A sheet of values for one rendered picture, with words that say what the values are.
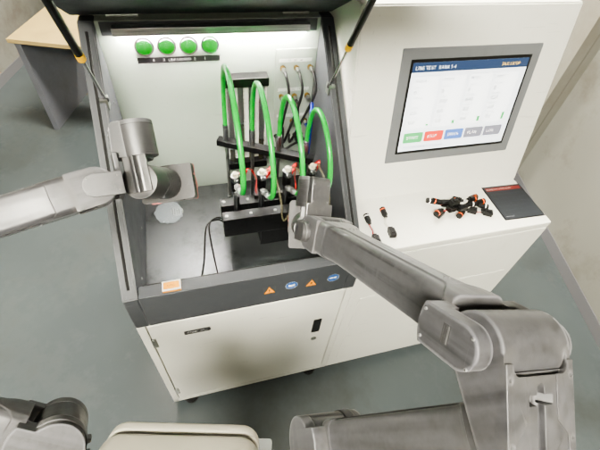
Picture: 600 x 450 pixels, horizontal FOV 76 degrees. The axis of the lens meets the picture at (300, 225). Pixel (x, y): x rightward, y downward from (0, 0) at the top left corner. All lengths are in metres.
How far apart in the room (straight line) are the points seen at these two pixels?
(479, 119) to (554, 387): 1.13
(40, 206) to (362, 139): 0.89
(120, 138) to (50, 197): 0.13
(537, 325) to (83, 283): 2.28
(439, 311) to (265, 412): 1.66
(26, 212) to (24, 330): 1.78
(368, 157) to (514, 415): 1.02
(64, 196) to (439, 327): 0.52
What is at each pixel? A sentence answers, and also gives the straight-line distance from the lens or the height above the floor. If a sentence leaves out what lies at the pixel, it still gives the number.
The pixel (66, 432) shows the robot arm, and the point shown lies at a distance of 0.68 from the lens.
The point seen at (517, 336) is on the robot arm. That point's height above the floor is 1.64.
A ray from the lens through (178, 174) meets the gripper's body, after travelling 0.75.
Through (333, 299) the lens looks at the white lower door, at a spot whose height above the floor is 0.73.
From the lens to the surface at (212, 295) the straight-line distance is 1.18.
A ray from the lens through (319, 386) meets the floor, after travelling 2.03.
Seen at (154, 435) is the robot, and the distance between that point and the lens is 0.61.
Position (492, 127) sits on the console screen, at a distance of 1.48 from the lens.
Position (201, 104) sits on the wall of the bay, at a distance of 1.35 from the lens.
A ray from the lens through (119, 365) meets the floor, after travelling 2.15.
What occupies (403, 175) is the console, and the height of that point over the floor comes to 1.05.
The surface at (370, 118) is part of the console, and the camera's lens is 1.22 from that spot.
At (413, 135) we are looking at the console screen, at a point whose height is 1.20.
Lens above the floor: 1.91
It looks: 49 degrees down
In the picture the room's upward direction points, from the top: 7 degrees clockwise
